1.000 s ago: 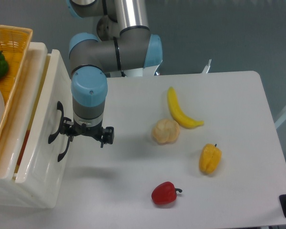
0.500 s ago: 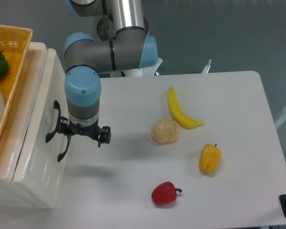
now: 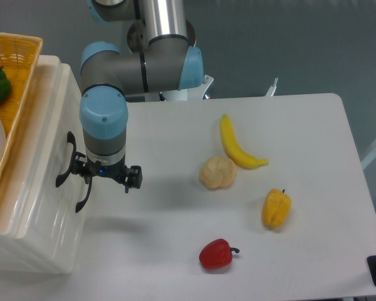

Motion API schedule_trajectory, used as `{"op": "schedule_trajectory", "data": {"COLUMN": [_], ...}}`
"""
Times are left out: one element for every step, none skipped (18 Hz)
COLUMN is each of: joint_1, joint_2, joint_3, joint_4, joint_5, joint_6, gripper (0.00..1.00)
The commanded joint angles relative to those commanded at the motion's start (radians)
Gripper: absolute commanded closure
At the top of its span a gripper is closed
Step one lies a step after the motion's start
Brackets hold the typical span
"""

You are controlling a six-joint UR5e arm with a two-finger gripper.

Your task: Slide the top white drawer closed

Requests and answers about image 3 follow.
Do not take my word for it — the white top drawer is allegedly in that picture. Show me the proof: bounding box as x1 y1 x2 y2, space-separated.
15 64 86 273

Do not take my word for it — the orange wicker basket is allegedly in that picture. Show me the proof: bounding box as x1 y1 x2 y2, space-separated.
0 33 43 180

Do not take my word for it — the black lower drawer handle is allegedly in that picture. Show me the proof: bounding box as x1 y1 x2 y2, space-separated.
75 178 93 214

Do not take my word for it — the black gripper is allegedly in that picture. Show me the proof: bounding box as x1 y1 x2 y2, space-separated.
71 152 142 193

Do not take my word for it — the white drawer cabinet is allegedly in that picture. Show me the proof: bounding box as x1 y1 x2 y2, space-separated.
0 55 65 273

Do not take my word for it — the yellow banana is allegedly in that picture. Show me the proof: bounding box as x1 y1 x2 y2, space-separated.
219 114 268 169

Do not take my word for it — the black drawer handle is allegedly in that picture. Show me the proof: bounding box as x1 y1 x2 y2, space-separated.
75 178 93 214
55 131 77 187

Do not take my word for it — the yellow bell pepper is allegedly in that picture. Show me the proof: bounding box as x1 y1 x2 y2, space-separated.
261 189 292 229

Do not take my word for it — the white table frame bracket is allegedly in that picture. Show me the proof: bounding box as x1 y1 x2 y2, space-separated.
265 77 278 97

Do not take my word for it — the round beige bread roll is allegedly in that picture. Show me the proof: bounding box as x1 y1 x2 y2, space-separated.
199 156 237 189

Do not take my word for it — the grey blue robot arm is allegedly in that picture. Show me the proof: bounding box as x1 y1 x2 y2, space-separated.
67 1 205 189

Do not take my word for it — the red bell pepper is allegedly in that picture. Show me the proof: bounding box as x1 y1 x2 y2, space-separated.
199 238 240 270

